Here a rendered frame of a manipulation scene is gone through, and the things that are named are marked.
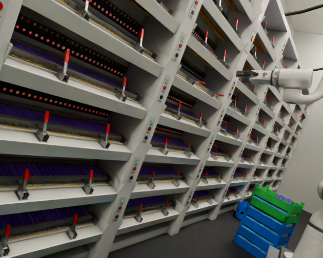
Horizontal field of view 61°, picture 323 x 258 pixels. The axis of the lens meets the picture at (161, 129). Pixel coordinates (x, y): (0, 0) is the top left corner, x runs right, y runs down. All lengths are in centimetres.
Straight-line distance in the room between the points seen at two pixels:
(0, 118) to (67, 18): 33
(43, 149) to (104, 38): 39
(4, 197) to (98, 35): 56
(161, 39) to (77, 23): 47
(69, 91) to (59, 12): 22
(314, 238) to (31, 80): 128
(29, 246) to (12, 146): 40
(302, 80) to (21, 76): 109
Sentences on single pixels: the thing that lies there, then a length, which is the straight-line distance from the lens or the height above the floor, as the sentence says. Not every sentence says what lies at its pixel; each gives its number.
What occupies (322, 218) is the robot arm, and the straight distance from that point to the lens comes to 145.
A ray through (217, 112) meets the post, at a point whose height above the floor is 86.
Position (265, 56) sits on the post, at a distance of 256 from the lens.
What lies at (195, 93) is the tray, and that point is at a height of 89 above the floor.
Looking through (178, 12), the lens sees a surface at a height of 116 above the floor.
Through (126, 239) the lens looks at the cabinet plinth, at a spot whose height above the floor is 5.
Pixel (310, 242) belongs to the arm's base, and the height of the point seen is 44.
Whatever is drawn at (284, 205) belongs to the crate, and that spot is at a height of 43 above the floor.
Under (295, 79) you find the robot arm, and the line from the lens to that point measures 136.
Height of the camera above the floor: 76
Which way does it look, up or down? 4 degrees down
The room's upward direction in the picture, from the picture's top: 21 degrees clockwise
